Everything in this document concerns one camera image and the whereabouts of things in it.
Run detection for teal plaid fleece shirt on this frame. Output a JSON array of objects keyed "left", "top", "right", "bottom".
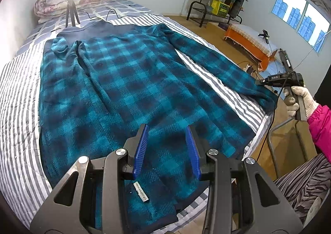
[{"left": 39, "top": 24, "right": 277, "bottom": 233}]

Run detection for zebra patterned trousers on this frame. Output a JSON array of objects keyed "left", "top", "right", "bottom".
[{"left": 274, "top": 154, "right": 330, "bottom": 223}]

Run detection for orange small bed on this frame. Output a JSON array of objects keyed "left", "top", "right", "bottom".
[{"left": 224, "top": 24, "right": 279, "bottom": 71}]

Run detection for blue checked bed cover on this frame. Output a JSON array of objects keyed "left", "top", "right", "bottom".
[{"left": 16, "top": 0, "right": 153, "bottom": 56}]

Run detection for white gloved right hand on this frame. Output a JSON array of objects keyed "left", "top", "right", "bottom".
[{"left": 284, "top": 86, "right": 319, "bottom": 119}]

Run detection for black cable on bed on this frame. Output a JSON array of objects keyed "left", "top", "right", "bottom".
[{"left": 77, "top": 8, "right": 130, "bottom": 23}]

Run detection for striped grey white bed sheet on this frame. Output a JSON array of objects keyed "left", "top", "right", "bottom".
[{"left": 1, "top": 14, "right": 272, "bottom": 233}]

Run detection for window with city view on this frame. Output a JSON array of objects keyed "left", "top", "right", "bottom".
[{"left": 272, "top": 0, "right": 330, "bottom": 53}]

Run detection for pink sleeved right forearm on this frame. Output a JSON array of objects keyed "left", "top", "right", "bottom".
[{"left": 307, "top": 104, "right": 331, "bottom": 162}]

